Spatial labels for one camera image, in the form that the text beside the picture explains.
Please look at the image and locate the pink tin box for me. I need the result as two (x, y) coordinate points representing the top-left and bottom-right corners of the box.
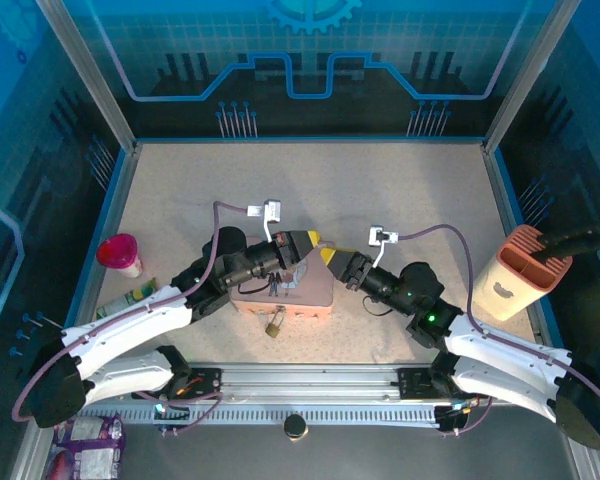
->
(229, 234), (338, 323)

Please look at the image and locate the brass padlock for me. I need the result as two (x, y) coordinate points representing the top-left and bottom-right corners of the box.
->
(264, 310), (287, 338)

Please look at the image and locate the beige knife block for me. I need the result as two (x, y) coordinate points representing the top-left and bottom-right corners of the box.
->
(467, 224), (574, 323)

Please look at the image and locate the cup with pink lid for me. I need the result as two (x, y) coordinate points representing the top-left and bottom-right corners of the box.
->
(95, 232), (145, 280)

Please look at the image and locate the green snack packet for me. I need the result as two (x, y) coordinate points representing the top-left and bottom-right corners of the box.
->
(95, 277), (159, 322)

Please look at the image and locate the black round knob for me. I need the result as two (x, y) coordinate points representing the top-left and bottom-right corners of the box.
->
(282, 413), (309, 442)

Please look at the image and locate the purple snack packet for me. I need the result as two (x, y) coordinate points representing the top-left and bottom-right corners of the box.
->
(44, 412), (128, 480)

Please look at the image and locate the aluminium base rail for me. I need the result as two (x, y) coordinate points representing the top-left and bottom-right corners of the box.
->
(189, 363), (436, 402)

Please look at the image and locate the slotted cable duct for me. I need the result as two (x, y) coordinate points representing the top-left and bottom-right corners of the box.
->
(79, 403), (444, 429)

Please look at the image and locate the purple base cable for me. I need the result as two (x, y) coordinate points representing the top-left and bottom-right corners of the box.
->
(438, 394), (495, 439)
(132, 388), (225, 434)

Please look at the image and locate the black knife handle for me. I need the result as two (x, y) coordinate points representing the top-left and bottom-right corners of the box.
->
(531, 238), (600, 265)
(536, 222), (600, 247)

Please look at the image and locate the aluminium frame post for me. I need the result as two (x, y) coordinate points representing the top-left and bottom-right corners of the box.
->
(481, 0), (583, 155)
(33, 0), (142, 154)

